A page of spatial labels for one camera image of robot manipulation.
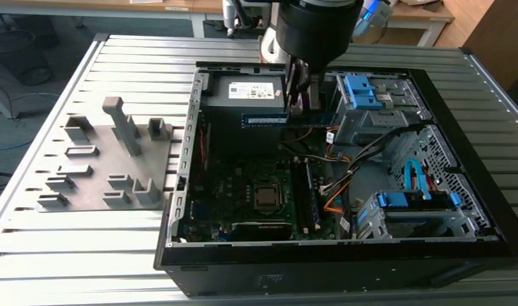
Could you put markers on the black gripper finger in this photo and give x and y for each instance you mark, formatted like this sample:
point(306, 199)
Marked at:
point(295, 89)
point(317, 92)

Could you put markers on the pale blue teach pendant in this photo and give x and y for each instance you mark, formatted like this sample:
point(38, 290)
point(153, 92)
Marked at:
point(364, 25)

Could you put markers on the blue disk carrier latch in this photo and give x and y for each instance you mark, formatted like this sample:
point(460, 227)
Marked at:
point(361, 86)

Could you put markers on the grey power supply unit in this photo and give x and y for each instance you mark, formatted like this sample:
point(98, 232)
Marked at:
point(250, 102)

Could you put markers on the grey metal disk cage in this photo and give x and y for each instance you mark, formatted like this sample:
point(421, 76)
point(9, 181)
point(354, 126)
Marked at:
point(370, 124)

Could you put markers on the small wooden desk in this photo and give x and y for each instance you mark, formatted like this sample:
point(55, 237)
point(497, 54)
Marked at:
point(421, 14)

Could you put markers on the silver CPU in socket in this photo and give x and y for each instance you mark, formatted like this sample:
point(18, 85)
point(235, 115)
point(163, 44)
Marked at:
point(267, 196)

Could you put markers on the dark green motherboard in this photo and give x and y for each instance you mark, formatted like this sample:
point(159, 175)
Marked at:
point(225, 191)

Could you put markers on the hard disk in blue carrier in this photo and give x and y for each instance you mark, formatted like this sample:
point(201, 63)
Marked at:
point(396, 201)

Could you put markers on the brown wooden cabinet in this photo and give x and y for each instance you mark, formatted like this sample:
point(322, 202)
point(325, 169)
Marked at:
point(497, 38)

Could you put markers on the black graphics card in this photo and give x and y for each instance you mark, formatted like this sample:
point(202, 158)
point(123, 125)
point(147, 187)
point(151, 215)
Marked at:
point(263, 231)

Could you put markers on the grey parts rack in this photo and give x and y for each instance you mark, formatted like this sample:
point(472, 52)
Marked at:
point(110, 153)

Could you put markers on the long wooden desk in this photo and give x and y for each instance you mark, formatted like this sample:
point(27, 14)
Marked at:
point(114, 4)

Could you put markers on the black open PC case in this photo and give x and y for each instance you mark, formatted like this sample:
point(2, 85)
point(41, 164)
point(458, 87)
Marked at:
point(327, 274)

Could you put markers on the grey disk bay frame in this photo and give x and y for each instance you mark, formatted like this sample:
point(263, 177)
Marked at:
point(413, 223)

